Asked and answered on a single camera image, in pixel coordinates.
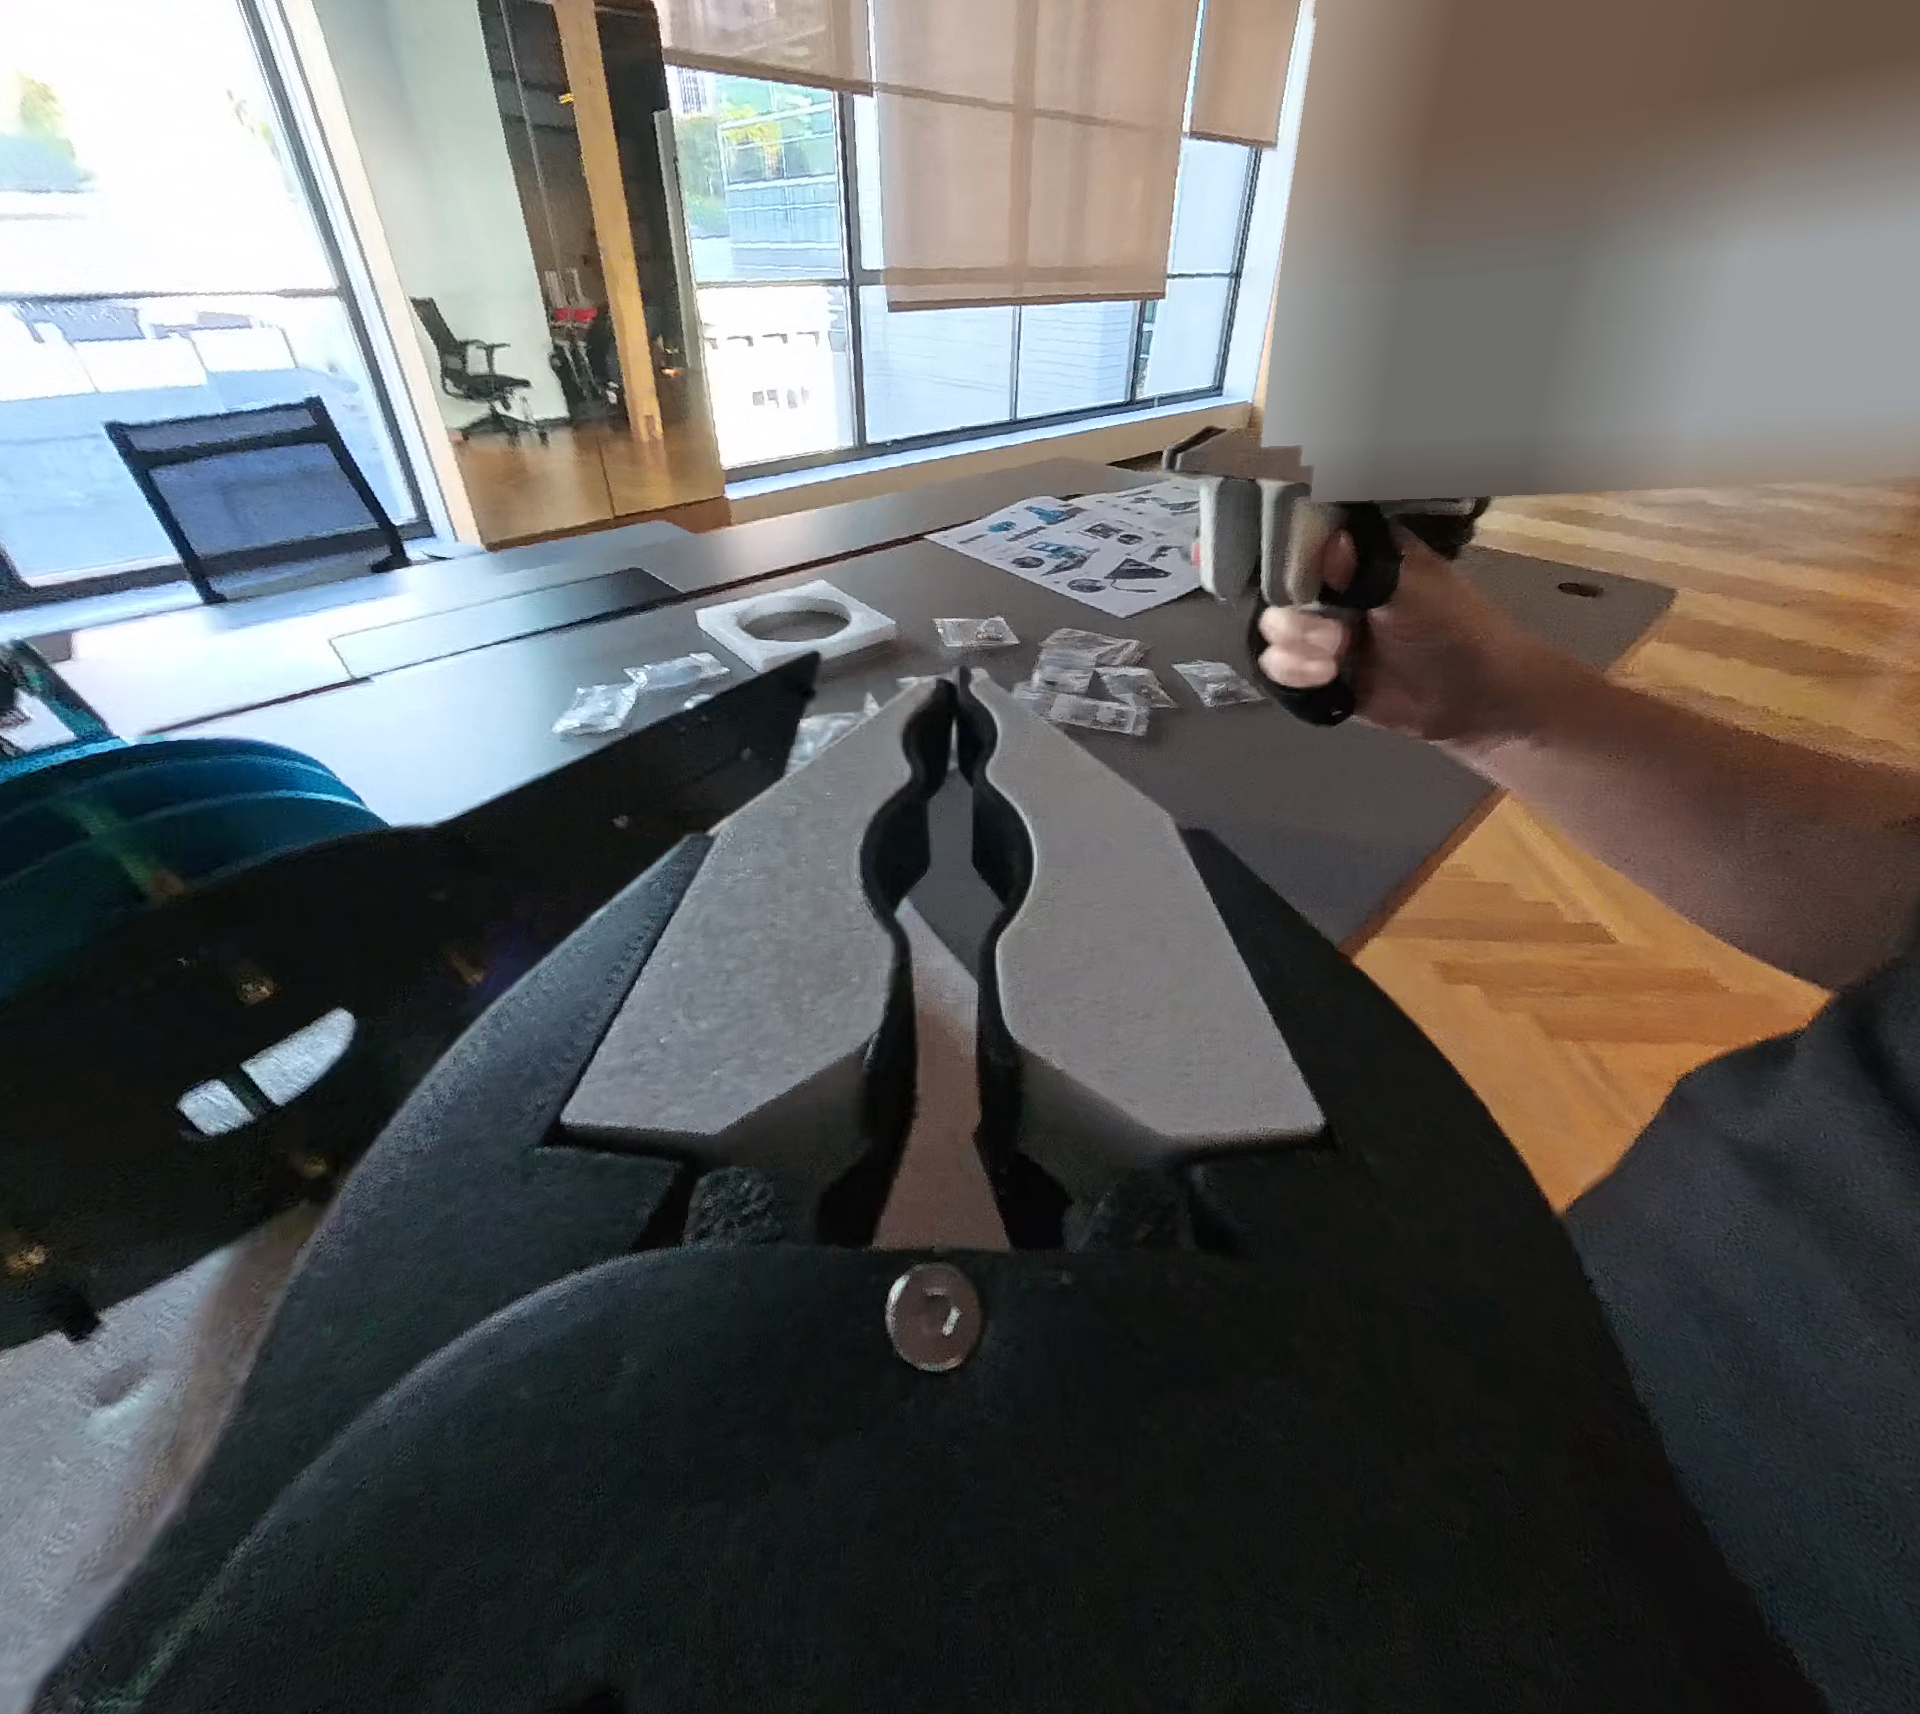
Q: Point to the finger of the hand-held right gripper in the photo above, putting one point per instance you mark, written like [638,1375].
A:
[1226,544]

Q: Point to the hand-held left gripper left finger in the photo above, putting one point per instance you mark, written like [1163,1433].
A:
[751,964]

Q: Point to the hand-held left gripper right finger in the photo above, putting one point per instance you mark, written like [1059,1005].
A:
[1154,994]

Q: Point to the blue toy robot arm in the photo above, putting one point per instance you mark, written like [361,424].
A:
[450,875]

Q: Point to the person's right hand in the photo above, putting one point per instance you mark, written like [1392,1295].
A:
[1440,665]

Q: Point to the printed instruction sheet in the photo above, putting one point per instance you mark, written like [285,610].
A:
[1081,544]

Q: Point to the group of small parts bags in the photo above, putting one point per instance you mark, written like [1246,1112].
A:
[1089,679]

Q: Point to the black office chair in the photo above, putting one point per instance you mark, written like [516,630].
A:
[458,356]

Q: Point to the black mesh chair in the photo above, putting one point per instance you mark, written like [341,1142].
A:
[240,498]

